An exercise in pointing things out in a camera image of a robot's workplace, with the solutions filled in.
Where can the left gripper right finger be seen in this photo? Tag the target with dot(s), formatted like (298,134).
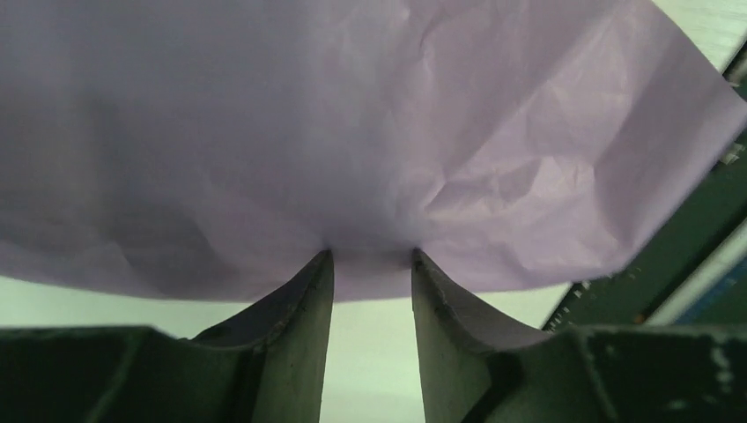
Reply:
(477,364)

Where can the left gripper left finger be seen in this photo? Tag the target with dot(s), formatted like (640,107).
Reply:
(264,364)

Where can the pink wrapping paper sheet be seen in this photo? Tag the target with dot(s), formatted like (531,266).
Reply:
(207,150)

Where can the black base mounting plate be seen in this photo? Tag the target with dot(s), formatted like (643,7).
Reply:
(708,216)

